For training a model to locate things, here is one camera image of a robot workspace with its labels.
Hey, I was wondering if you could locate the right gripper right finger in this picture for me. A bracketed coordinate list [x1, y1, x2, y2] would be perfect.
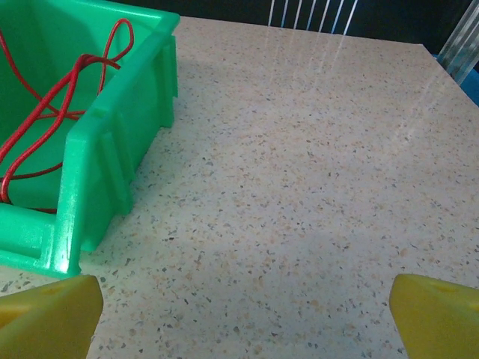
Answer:
[388, 273, 479, 359]

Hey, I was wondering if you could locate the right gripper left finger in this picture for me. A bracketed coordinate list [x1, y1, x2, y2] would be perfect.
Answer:
[0, 274, 105, 359]

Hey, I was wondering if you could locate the red cable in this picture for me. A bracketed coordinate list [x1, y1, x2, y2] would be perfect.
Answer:
[0, 18, 135, 215]

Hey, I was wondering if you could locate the green plastic bin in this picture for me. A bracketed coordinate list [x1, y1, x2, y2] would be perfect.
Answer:
[0, 0, 181, 280]

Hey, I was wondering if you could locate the aluminium corner post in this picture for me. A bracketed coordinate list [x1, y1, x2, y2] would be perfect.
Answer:
[436, 0, 479, 86]

